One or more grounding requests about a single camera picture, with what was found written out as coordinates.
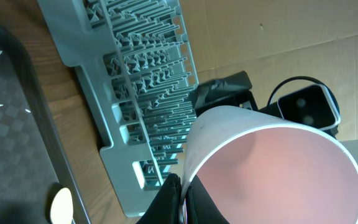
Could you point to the grey dishwasher rack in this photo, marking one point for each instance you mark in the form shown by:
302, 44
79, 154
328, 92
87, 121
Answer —
134, 64

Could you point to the pink cup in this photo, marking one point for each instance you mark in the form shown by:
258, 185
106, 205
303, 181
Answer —
262, 169

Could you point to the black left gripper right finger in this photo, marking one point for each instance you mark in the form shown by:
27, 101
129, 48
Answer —
200, 208

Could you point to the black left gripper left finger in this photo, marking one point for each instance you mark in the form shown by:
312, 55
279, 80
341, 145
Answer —
164, 209

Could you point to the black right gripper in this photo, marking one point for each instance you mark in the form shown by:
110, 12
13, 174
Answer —
233, 90

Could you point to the yellow plastic spoon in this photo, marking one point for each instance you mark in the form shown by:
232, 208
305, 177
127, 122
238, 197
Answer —
61, 210

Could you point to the dark brown serving tray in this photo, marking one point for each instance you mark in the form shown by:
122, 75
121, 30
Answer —
33, 164

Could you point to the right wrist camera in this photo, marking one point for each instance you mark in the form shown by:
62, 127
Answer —
312, 106

